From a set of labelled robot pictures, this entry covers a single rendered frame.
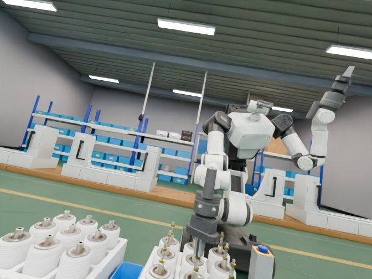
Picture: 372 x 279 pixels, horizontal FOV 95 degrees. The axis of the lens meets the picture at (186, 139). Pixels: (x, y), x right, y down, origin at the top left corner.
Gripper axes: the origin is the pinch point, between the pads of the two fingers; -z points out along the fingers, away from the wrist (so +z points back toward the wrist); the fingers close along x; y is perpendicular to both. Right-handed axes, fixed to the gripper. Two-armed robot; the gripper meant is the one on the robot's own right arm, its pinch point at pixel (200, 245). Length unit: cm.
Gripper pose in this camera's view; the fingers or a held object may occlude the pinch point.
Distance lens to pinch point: 68.6
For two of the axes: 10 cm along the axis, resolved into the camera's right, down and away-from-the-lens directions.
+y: -5.8, -2.2, -7.8
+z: 1.9, -9.7, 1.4
